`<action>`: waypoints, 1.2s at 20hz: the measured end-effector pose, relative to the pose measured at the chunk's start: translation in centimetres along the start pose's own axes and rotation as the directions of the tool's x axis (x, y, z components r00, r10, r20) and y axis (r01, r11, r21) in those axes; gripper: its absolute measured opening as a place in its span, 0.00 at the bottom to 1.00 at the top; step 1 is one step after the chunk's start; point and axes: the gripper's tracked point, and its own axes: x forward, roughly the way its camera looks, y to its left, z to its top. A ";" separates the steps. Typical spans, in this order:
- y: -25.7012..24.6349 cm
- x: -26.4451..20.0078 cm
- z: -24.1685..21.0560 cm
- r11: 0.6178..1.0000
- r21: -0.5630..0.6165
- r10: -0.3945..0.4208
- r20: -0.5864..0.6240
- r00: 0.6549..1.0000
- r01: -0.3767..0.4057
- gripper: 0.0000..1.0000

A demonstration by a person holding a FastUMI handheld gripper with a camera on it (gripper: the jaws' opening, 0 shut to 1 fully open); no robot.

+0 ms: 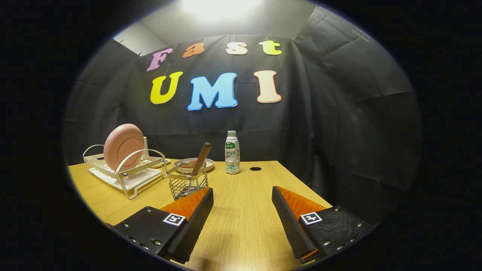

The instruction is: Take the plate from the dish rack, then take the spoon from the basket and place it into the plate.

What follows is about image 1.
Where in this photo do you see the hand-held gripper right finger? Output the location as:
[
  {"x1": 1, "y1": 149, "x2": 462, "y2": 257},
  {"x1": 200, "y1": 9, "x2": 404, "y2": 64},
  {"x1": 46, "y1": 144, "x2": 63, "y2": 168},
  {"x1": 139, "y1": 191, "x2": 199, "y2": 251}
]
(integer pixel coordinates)
[{"x1": 272, "y1": 186, "x2": 377, "y2": 265}]

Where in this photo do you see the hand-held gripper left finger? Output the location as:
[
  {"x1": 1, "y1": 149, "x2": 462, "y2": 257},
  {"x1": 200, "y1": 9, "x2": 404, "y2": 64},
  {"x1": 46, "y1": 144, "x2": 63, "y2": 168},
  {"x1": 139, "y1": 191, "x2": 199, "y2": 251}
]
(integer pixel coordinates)
[{"x1": 112, "y1": 187, "x2": 214, "y2": 265}]

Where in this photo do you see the metal wire basket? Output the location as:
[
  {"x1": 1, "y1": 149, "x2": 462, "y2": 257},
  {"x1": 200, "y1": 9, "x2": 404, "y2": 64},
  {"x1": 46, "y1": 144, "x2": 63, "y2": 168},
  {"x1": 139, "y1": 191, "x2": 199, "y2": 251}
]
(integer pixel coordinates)
[{"x1": 166, "y1": 164, "x2": 209, "y2": 201}]

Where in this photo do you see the wooden handled spoon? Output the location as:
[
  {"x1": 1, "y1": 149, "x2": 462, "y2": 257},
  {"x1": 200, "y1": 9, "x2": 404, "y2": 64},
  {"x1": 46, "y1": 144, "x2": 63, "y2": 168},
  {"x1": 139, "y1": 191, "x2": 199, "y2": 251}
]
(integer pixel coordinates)
[{"x1": 186, "y1": 142, "x2": 212, "y2": 189}]

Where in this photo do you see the white wire dish rack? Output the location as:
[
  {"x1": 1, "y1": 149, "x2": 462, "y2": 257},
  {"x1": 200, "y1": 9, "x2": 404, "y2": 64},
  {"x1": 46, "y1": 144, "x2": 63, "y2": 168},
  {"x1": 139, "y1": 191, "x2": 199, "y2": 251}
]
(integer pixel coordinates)
[{"x1": 83, "y1": 145, "x2": 168, "y2": 200}]

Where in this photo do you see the pink plate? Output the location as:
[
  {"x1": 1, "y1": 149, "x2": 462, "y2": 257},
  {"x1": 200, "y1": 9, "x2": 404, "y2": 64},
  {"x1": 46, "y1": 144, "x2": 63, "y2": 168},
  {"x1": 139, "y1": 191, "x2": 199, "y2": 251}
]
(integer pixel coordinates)
[{"x1": 104, "y1": 123, "x2": 145, "y2": 172}]

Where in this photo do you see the beige oval dish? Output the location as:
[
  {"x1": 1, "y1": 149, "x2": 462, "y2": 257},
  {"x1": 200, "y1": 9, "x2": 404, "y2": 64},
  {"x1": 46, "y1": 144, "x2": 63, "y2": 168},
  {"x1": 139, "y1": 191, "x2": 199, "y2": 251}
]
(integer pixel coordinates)
[{"x1": 173, "y1": 158, "x2": 215, "y2": 174}]

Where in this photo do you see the white green label bottle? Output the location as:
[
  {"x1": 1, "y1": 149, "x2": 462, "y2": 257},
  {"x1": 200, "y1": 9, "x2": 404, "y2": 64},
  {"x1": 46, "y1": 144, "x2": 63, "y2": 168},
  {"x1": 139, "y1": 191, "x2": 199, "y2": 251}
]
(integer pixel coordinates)
[{"x1": 225, "y1": 130, "x2": 241, "y2": 175}]

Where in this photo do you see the black backdrop cloth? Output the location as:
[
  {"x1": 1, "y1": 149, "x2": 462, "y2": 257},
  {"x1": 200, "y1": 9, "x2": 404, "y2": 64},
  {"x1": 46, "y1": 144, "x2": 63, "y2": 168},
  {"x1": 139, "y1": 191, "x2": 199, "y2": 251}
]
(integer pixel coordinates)
[{"x1": 62, "y1": 6, "x2": 424, "y2": 226}]

